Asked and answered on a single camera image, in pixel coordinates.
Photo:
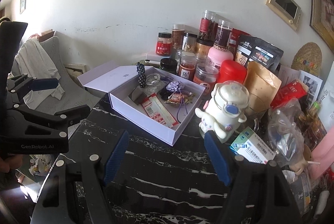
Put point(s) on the dark label grain jar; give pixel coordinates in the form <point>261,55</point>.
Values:
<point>223,34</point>

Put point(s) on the pink box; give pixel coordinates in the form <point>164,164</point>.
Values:
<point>323,154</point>

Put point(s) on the red label spice jar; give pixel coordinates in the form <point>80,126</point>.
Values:
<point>164,44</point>

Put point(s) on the yellow content black lid jar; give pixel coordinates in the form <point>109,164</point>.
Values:
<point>203,46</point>

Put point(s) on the kraft paper bag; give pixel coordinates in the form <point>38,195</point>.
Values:
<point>262,85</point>

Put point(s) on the red plastic canister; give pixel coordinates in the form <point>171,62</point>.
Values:
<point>231,70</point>

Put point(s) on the wide orange label jar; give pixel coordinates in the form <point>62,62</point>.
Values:
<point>206,75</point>

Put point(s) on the black satin scrunchie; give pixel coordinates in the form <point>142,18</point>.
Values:
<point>165,94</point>

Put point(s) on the black lid green jar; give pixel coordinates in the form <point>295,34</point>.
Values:
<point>169,65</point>

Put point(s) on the grey patterned chair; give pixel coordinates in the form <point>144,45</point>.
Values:
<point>74,94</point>

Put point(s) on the red label tall jar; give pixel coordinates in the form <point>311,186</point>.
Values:
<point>207,24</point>

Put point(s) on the purple tassel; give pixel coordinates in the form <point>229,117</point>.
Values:
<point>166,79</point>

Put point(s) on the woven straw fan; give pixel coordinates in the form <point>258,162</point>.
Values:
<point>308,58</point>

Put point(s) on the blue white medicine box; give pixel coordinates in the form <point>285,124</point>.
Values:
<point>249,145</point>

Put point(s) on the white cloth on chair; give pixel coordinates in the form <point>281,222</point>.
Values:
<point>34,61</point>

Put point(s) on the nutritious cereal packet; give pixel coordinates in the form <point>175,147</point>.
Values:
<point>178,98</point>

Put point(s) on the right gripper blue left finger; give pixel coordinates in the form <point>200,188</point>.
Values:
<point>114,161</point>

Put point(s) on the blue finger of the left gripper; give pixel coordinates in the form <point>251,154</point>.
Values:
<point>75,114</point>
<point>44,84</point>

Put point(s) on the red white sachet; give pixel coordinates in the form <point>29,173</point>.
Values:
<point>158,112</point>

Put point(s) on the lavender drawstring pouch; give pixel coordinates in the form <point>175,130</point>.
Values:
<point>175,87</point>

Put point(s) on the orange label clear jar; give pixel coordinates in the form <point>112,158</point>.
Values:
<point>187,65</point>

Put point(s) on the black polka dot scrunchie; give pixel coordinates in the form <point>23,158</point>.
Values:
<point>141,74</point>

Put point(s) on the white cartoon dog kettle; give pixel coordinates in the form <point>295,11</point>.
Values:
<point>225,111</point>

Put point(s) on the white power bank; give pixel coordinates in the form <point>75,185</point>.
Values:
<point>152,59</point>

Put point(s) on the black lid seed jar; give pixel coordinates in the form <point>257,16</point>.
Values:
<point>189,42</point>

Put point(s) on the clear plastic bag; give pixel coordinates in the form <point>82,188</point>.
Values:
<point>284,135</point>

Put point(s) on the gold framed wall panel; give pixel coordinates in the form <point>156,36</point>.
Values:
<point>288,10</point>

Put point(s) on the white gift box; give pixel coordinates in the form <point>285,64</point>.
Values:
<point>120,81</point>

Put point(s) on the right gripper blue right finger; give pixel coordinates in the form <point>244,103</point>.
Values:
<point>220,157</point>

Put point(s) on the pink plastic jar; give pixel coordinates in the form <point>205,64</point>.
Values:
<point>217,56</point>

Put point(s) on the brown label tall jar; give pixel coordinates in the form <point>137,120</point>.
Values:
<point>178,31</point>

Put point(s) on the black food pouch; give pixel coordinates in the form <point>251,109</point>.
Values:
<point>256,49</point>

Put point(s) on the gold picture frame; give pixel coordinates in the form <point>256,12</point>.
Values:
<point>321,20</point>

